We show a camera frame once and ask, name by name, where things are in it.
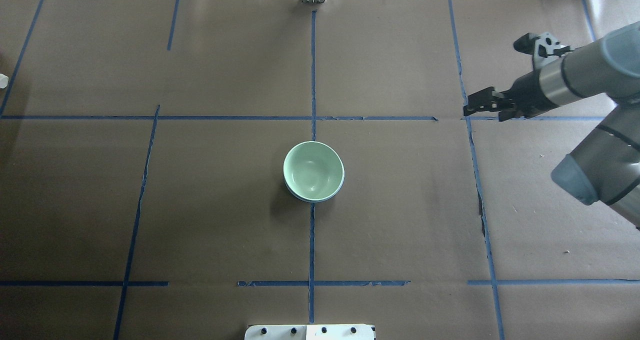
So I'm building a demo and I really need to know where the blue bowl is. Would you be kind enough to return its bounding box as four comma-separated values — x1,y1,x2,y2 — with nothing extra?
285,181,344,204

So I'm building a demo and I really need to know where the green bowl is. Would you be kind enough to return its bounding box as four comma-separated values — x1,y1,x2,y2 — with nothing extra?
282,141,346,187

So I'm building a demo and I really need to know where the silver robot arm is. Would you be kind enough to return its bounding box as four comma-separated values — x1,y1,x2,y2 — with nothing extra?
462,22,640,228

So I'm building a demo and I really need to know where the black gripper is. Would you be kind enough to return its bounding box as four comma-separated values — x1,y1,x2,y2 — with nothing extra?
462,71,551,122

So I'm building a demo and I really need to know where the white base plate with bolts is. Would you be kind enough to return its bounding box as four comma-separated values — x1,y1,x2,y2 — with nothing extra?
244,323,377,340

